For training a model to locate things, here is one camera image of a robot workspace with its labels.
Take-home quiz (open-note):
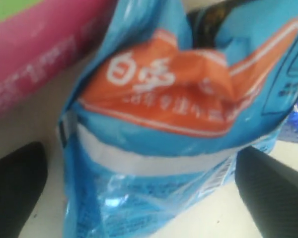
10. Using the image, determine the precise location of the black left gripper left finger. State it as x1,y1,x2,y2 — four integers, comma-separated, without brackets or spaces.
0,141,48,238

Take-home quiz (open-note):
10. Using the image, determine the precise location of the blue noodle packet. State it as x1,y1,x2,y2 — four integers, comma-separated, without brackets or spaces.
58,0,298,238

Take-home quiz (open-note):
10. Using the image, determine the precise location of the pink chips can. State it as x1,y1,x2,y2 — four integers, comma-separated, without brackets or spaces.
0,0,116,116

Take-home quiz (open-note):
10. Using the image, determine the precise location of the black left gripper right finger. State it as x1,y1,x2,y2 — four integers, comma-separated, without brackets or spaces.
235,146,298,238

